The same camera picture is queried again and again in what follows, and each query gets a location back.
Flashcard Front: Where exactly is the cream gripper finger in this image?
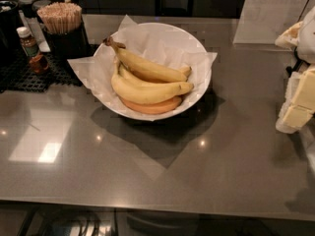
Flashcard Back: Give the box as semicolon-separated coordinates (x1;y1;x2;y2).
275;22;302;49
276;68;315;134

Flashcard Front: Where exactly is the large yellow banana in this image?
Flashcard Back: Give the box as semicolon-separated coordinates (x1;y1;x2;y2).
111;63;194;104

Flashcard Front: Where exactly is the white bowl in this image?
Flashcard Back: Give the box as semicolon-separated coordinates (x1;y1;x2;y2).
93;22;214;122

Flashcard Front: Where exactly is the clear acrylic stand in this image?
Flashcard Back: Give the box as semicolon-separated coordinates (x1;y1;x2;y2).
233;0;310;46

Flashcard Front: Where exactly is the white paper liner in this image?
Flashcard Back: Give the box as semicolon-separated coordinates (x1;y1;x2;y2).
67;15;219;122

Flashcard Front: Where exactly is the black chopstick holder cup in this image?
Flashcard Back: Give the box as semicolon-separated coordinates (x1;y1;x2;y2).
44;23;91;74

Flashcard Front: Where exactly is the bundle of wooden chopsticks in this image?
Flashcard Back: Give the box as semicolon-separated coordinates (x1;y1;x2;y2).
37;2;82;34

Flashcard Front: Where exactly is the small red sauce jar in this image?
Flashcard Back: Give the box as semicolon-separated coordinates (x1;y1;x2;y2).
29;54;49;75

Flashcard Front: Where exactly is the small white-capped sauce bottle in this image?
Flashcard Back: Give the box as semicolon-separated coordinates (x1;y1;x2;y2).
17;27;39;57

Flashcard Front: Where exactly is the dark jar grey lid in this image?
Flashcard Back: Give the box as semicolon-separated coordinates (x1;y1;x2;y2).
18;0;36;18

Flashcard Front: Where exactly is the black grid mat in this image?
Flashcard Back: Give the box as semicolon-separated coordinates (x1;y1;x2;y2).
0;48;82;92

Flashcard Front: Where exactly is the black container far left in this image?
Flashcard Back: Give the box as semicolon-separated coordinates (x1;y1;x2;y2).
0;1;23;66

